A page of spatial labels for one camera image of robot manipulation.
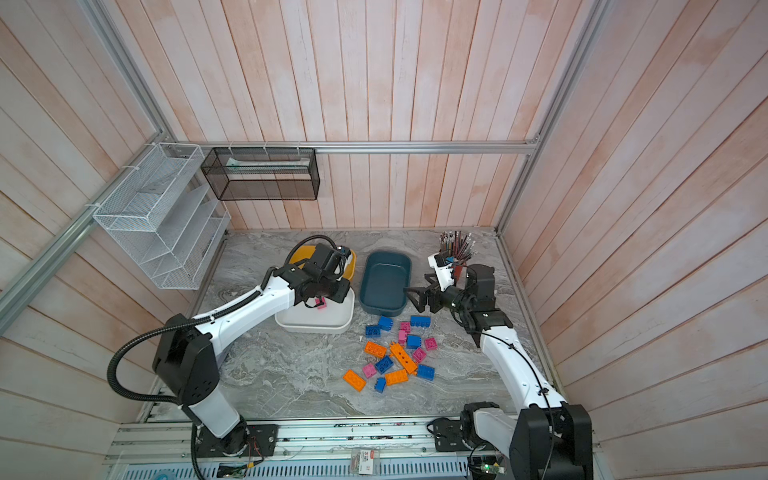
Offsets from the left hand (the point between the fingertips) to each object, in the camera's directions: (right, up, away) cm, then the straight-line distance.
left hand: (343, 292), depth 86 cm
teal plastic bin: (+13, +4, +18) cm, 22 cm away
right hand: (+21, +3, -6) cm, 22 cm away
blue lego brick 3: (+24, -23, -3) cm, 33 cm away
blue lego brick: (+9, -13, +6) cm, 16 cm away
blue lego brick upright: (+13, -11, +7) cm, 18 cm away
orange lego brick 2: (+4, -25, -3) cm, 25 cm away
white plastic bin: (-4, -9, +9) cm, 13 cm away
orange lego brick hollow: (+8, -18, +4) cm, 20 cm away
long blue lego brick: (+24, -10, +8) cm, 27 cm away
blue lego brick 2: (+12, -21, 0) cm, 24 cm away
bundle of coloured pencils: (+37, +14, +12) cm, 41 cm away
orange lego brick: (+16, -24, -3) cm, 29 cm away
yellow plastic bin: (-6, +11, -19) cm, 23 cm away
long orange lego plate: (+18, -19, 0) cm, 26 cm away
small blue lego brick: (+11, -25, -4) cm, 28 cm away
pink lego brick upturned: (+19, -12, +7) cm, 23 cm away
